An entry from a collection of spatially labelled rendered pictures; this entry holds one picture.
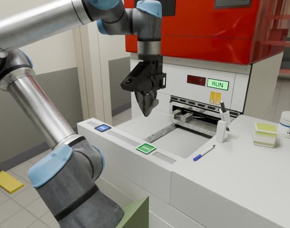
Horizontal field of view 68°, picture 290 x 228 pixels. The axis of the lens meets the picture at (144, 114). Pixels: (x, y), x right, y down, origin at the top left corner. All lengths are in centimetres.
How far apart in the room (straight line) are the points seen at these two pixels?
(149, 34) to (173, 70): 71
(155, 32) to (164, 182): 48
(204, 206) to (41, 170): 46
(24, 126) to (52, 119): 192
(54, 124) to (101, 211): 30
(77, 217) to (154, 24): 54
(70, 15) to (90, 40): 210
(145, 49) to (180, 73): 68
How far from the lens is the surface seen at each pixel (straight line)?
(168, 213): 85
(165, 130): 122
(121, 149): 86
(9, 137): 259
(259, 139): 93
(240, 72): 118
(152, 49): 68
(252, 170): 79
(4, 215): 219
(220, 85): 123
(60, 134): 69
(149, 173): 80
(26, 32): 64
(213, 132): 119
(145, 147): 83
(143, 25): 68
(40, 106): 72
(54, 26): 62
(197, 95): 130
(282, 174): 82
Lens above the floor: 140
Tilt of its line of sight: 23 degrees down
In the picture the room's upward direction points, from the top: straight up
